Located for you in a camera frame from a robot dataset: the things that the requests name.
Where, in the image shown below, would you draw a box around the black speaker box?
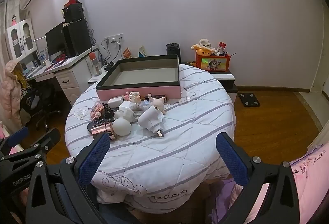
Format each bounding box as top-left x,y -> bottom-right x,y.
62,3 -> 85,24

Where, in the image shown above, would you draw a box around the black power cables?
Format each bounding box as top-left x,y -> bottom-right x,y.
99,39 -> 121,66

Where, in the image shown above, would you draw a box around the white black low cabinet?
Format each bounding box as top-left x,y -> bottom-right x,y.
180,61 -> 239,106

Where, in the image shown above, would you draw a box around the white charger adapter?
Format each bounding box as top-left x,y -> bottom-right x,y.
107,97 -> 124,109

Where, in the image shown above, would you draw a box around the white nightstand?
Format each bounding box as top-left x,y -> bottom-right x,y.
88,64 -> 114,88

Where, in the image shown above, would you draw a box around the red white figurine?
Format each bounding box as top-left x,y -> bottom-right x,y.
216,42 -> 228,56

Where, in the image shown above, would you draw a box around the pink puffer jacket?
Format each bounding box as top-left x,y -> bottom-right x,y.
0,60 -> 23,119

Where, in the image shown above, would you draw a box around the white glass-door cabinet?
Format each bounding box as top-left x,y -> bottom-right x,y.
5,18 -> 36,61

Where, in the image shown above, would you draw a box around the black computer tower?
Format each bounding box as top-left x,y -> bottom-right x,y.
63,19 -> 92,58

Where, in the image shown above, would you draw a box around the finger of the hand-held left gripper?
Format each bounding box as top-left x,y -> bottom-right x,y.
0,128 -> 61,171
0,126 -> 29,156

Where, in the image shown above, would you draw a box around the pink donut toy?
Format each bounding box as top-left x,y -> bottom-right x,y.
90,103 -> 105,119

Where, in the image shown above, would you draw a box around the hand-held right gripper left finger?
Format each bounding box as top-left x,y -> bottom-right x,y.
26,133 -> 111,224

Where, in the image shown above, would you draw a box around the yellow plush toy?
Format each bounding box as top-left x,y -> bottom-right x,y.
191,44 -> 219,56

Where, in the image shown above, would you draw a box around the white wall power outlet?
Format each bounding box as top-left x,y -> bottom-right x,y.
104,34 -> 124,44

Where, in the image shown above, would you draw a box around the white curtain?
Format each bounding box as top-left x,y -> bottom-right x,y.
0,0 -> 22,80

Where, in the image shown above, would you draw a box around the black office chair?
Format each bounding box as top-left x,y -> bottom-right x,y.
23,82 -> 62,132

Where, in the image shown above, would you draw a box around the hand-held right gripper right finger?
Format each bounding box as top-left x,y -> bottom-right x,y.
216,133 -> 300,224

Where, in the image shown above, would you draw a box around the white striped quilt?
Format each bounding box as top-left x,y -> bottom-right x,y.
64,63 -> 237,210

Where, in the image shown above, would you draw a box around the orange toy box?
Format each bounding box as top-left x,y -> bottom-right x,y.
195,52 -> 231,72

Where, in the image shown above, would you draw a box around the black bead bracelet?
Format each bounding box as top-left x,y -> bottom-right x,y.
101,103 -> 116,120

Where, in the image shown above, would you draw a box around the white desk with drawers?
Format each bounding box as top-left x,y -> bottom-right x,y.
24,45 -> 99,107

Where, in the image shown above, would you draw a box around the black remote control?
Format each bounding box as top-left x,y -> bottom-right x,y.
87,118 -> 115,133

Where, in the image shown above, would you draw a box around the black computer monitor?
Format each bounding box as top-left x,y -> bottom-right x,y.
45,22 -> 68,61

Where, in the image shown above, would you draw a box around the black cylindrical appliance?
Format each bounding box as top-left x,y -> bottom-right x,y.
166,43 -> 182,63

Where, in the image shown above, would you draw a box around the rose gold cylinder case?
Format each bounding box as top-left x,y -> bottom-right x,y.
91,122 -> 116,140

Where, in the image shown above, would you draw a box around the black bathroom scale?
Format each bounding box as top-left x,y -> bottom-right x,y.
238,92 -> 261,107

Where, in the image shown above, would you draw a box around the white earbuds case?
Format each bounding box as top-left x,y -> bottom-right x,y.
119,101 -> 134,111

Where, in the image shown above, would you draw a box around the white round-headed doll figure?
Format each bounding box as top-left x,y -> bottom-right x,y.
113,109 -> 135,137

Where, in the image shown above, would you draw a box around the pink box with black rim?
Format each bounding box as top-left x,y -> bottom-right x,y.
96,54 -> 182,101

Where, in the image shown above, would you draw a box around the pink printed blanket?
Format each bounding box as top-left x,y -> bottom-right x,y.
211,143 -> 329,224

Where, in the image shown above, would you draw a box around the cream pig figurine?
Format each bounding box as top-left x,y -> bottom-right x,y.
149,97 -> 167,114

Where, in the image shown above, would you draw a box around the pink white block building toy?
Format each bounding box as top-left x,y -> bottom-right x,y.
125,91 -> 142,106

